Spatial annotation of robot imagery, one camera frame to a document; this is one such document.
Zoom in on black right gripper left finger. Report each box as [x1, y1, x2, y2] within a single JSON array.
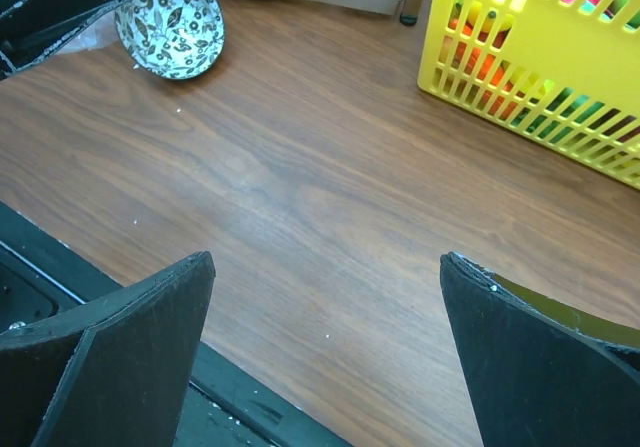
[[1, 252, 215, 446]]

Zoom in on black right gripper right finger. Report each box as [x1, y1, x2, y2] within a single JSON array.
[[440, 252, 639, 446]]

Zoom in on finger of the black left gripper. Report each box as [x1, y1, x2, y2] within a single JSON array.
[[1, 0, 129, 80]]

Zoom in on spare clear plastic bags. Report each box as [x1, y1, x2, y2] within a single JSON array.
[[57, 12, 119, 55]]

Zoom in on floral patterned ceramic bowl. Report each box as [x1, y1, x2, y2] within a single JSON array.
[[114, 0, 225, 80]]

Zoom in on yellow plastic basket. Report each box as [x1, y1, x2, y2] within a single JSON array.
[[418, 0, 639, 186]]

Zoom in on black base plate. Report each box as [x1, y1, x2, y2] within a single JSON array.
[[1, 206, 342, 446]]

